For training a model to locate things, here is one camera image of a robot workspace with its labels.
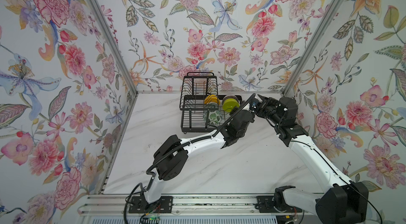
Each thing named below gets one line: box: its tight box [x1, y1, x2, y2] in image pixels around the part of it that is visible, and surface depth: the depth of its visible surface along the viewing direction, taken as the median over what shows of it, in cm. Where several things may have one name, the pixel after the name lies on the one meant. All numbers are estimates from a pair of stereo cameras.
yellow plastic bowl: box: [204, 94, 221, 106], surface depth 109 cm
